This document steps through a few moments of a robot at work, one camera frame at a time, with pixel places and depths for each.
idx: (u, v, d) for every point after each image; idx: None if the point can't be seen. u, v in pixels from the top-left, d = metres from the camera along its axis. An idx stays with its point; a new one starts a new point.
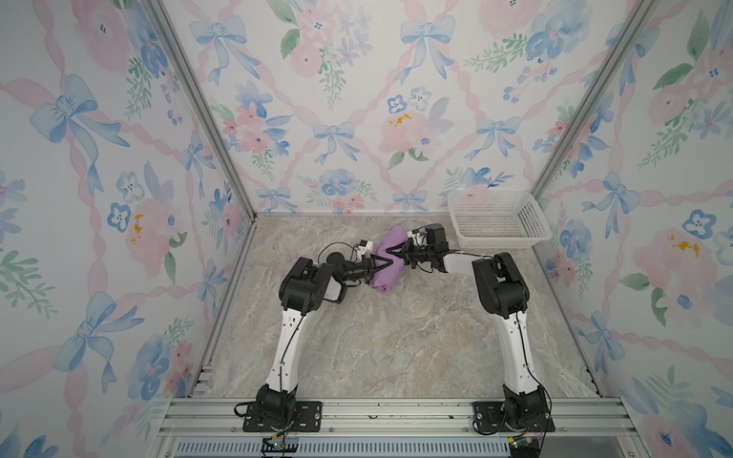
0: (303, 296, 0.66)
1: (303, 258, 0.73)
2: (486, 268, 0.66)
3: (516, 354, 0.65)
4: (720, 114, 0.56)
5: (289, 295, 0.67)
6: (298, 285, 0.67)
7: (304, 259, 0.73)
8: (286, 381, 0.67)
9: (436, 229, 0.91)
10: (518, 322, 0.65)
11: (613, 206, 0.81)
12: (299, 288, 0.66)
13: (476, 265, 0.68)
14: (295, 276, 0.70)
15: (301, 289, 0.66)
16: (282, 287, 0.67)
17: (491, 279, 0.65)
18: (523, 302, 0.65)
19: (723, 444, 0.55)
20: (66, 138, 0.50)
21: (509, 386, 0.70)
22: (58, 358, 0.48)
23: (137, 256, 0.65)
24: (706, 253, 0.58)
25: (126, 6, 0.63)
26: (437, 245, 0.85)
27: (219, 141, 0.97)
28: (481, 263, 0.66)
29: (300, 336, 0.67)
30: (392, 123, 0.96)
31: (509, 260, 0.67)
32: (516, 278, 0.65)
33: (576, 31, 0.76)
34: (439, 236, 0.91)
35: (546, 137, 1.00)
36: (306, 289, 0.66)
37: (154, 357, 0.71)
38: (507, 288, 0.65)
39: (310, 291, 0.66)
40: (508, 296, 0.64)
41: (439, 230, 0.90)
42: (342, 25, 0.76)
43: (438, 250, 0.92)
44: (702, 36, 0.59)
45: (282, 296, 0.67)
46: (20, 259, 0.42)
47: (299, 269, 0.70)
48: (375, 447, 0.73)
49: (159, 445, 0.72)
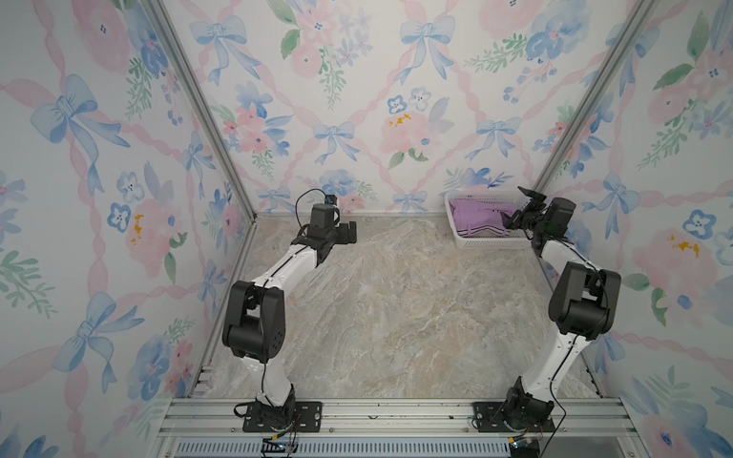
0: (254, 343, 0.49)
1: (238, 286, 0.50)
2: (578, 277, 0.56)
3: (547, 365, 0.62)
4: (720, 115, 0.56)
5: (237, 344, 0.50)
6: (242, 333, 0.50)
7: (239, 290, 0.50)
8: (277, 400, 0.63)
9: (562, 209, 0.74)
10: (573, 344, 0.58)
11: (613, 206, 0.81)
12: (244, 337, 0.50)
13: (572, 266, 0.56)
14: (234, 321, 0.50)
15: (247, 337, 0.50)
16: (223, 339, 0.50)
17: (577, 288, 0.56)
18: (594, 334, 0.56)
19: (724, 444, 0.55)
20: (66, 138, 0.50)
21: (524, 381, 0.69)
22: (58, 358, 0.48)
23: (137, 256, 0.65)
24: (706, 253, 0.58)
25: (125, 7, 0.63)
26: (551, 225, 0.78)
27: (219, 141, 0.97)
28: (576, 268, 0.56)
29: (272, 375, 0.58)
30: (393, 123, 0.96)
31: (615, 282, 0.55)
32: (606, 306, 0.54)
33: (576, 31, 0.76)
34: (558, 217, 0.76)
35: (546, 137, 1.00)
36: (255, 335, 0.50)
37: (154, 357, 0.71)
38: (587, 306, 0.55)
39: (259, 337, 0.50)
40: (583, 313, 0.55)
41: (565, 212, 0.74)
42: (342, 25, 0.76)
43: (546, 230, 0.80)
44: (701, 36, 0.60)
45: (231, 345, 0.51)
46: (20, 259, 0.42)
47: (237, 310, 0.50)
48: (375, 447, 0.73)
49: (159, 446, 0.72)
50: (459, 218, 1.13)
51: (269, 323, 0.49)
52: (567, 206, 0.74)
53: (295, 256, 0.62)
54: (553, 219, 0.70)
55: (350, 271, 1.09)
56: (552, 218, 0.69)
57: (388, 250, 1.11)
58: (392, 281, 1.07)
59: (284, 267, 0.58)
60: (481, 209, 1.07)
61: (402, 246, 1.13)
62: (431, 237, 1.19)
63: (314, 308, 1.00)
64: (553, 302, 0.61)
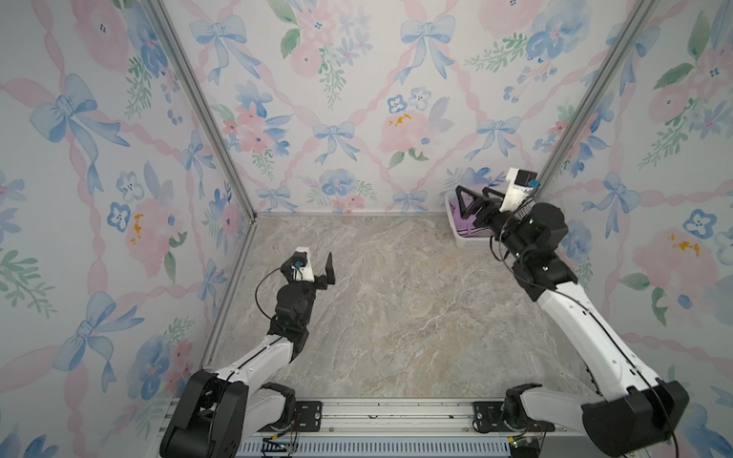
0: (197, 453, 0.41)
1: (196, 378, 0.45)
2: (640, 422, 0.39)
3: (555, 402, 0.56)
4: (720, 114, 0.56)
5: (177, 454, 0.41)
6: (185, 439, 0.42)
7: (197, 383, 0.44)
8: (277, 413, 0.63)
9: (554, 231, 0.50)
10: None
11: (613, 206, 0.81)
12: (189, 444, 0.41)
13: (630, 411, 0.38)
14: (180, 423, 0.42)
15: (192, 445, 0.41)
16: (164, 443, 0.42)
17: (637, 433, 0.40)
18: None
19: (724, 444, 0.55)
20: (66, 138, 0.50)
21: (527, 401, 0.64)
22: (58, 357, 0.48)
23: (137, 256, 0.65)
24: (706, 253, 0.58)
25: (126, 6, 0.63)
26: (538, 252, 0.55)
27: (219, 141, 0.97)
28: (637, 414, 0.38)
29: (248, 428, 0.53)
30: (393, 123, 0.96)
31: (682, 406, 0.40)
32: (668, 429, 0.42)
33: (576, 30, 0.76)
34: (550, 242, 0.52)
35: (546, 137, 1.00)
36: (199, 442, 0.42)
37: (154, 356, 0.71)
38: (650, 439, 0.42)
39: (204, 446, 0.41)
40: (643, 446, 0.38)
41: (559, 238, 0.51)
42: (342, 25, 0.76)
43: (530, 258, 0.57)
44: (702, 36, 0.59)
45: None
46: (20, 259, 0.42)
47: (186, 410, 0.43)
48: (375, 447, 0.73)
49: (159, 446, 0.72)
50: (459, 218, 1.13)
51: (216, 424, 0.42)
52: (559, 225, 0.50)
53: (269, 349, 0.57)
54: (540, 245, 0.53)
55: (350, 271, 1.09)
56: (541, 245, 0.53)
57: (388, 250, 1.11)
58: (392, 281, 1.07)
59: (256, 358, 0.53)
60: None
61: (402, 246, 1.13)
62: (431, 236, 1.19)
63: (314, 308, 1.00)
64: (606, 429, 0.43)
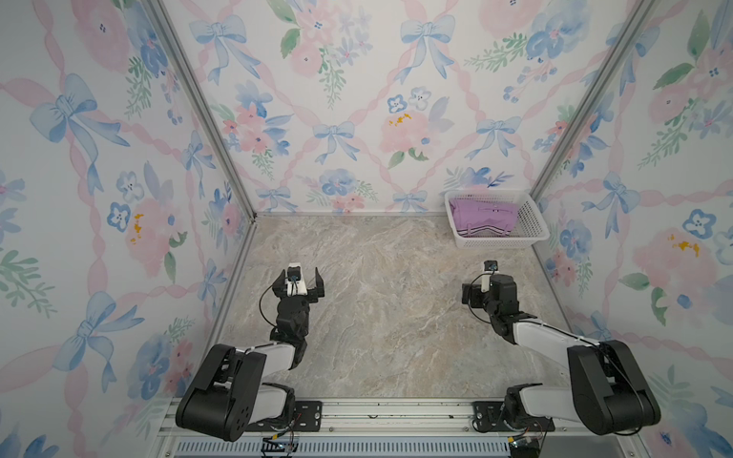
0: (215, 420, 0.42)
1: (217, 348, 0.49)
2: (592, 365, 0.45)
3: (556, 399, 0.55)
4: (720, 114, 0.56)
5: (192, 420, 0.42)
6: (205, 405, 0.43)
7: (217, 352, 0.48)
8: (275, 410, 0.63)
9: (505, 284, 0.71)
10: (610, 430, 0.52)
11: (613, 206, 0.81)
12: (207, 410, 0.43)
13: (578, 356, 0.46)
14: (200, 385, 0.45)
15: (210, 410, 0.43)
16: (180, 410, 0.43)
17: (600, 383, 0.44)
18: (644, 424, 0.42)
19: (723, 444, 0.55)
20: (66, 137, 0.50)
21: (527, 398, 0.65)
22: (58, 358, 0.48)
23: (137, 256, 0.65)
24: (706, 253, 0.58)
25: (125, 6, 0.63)
26: (503, 302, 0.71)
27: (219, 141, 0.97)
28: (584, 357, 0.45)
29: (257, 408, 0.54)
30: (392, 123, 0.96)
31: (624, 355, 0.46)
32: (637, 389, 0.44)
33: (576, 30, 0.76)
34: (507, 293, 0.70)
35: (546, 137, 1.00)
36: (219, 408, 0.43)
37: (154, 356, 0.71)
38: (621, 398, 0.44)
39: (222, 411, 0.43)
40: (621, 408, 0.43)
41: (508, 285, 0.69)
42: (342, 24, 0.75)
43: (502, 311, 0.72)
44: (702, 36, 0.59)
45: (185, 425, 0.43)
46: (20, 259, 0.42)
47: (207, 376, 0.46)
48: (375, 447, 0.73)
49: (159, 446, 0.72)
50: (460, 218, 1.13)
51: (236, 390, 0.44)
52: (506, 280, 0.71)
53: (276, 344, 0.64)
54: (502, 298, 0.73)
55: (350, 271, 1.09)
56: (501, 297, 0.73)
57: (388, 250, 1.11)
58: (392, 281, 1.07)
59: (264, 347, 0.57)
60: (481, 208, 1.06)
61: (402, 246, 1.13)
62: (431, 236, 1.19)
63: (314, 308, 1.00)
64: (585, 400, 0.45)
